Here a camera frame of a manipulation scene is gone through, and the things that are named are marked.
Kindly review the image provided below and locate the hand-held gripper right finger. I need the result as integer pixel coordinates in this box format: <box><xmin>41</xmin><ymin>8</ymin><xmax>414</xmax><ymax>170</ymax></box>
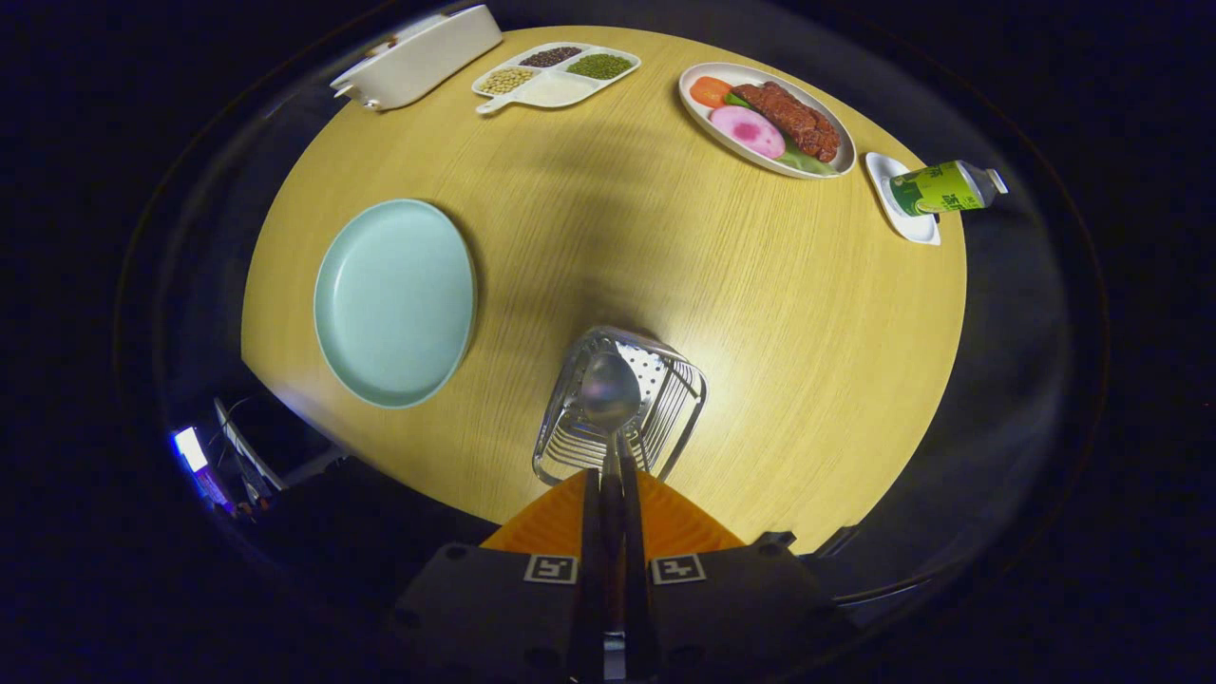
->
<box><xmin>619</xmin><ymin>432</ymin><xmax>861</xmax><ymax>684</ymax></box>

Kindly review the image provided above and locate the white divided dish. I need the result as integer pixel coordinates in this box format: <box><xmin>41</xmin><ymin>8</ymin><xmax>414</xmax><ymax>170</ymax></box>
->
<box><xmin>472</xmin><ymin>43</ymin><xmax>642</xmax><ymax>116</ymax></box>

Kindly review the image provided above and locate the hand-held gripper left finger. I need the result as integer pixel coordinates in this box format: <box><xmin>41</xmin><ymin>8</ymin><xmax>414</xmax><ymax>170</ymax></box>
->
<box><xmin>385</xmin><ymin>468</ymin><xmax>603</xmax><ymax>684</ymax></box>

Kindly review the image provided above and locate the green beans pile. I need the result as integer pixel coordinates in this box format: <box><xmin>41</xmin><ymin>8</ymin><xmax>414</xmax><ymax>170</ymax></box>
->
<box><xmin>567</xmin><ymin>53</ymin><xmax>635</xmax><ymax>81</ymax></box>

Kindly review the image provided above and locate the lit screen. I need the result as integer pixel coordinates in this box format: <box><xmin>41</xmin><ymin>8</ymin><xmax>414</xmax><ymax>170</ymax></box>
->
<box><xmin>173</xmin><ymin>426</ymin><xmax>210</xmax><ymax>474</ymax></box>

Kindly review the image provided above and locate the small white dish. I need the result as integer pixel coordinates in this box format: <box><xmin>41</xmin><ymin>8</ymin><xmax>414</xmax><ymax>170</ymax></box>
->
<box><xmin>864</xmin><ymin>152</ymin><xmax>941</xmax><ymax>246</ymax></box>

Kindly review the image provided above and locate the pink radish slice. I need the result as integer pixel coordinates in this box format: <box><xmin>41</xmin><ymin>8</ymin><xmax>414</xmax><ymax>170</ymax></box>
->
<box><xmin>709</xmin><ymin>104</ymin><xmax>788</xmax><ymax>160</ymax></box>

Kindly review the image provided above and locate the white grains pile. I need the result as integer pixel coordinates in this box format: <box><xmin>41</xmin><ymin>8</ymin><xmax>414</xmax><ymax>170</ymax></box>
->
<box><xmin>527</xmin><ymin>74</ymin><xmax>598</xmax><ymax>105</ymax></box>

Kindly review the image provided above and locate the brown meat piece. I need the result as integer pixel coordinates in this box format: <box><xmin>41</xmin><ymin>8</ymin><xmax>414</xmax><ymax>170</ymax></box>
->
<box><xmin>731</xmin><ymin>81</ymin><xmax>843</xmax><ymax>163</ymax></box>

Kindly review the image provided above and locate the white oval food plate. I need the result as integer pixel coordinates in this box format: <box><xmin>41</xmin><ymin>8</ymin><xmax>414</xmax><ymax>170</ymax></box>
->
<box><xmin>677</xmin><ymin>62</ymin><xmax>858</xmax><ymax>181</ymax></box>

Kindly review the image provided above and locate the white toaster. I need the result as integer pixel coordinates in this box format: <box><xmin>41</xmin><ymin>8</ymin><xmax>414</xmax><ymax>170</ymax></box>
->
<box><xmin>330</xmin><ymin>4</ymin><xmax>504</xmax><ymax>112</ymax></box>

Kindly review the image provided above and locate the metal wire basket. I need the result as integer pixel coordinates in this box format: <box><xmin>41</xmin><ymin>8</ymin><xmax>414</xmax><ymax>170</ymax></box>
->
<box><xmin>531</xmin><ymin>325</ymin><xmax>709</xmax><ymax>487</ymax></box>

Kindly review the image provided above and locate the metal spoon with brown handle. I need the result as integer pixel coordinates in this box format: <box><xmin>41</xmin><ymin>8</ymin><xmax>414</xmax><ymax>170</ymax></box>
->
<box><xmin>579</xmin><ymin>351</ymin><xmax>643</xmax><ymax>666</ymax></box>

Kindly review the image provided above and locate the green lettuce leaf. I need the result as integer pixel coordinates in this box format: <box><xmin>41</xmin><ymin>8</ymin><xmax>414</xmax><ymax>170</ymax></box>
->
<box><xmin>724</xmin><ymin>90</ymin><xmax>842</xmax><ymax>178</ymax></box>

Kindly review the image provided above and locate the green bottle with white cap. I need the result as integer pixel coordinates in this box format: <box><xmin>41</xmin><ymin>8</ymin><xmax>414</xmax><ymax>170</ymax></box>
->
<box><xmin>889</xmin><ymin>160</ymin><xmax>1010</xmax><ymax>218</ymax></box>

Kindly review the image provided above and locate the teal round plate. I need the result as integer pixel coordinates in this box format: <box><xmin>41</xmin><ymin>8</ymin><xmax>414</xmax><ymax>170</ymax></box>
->
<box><xmin>313</xmin><ymin>198</ymin><xmax>478</xmax><ymax>410</ymax></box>

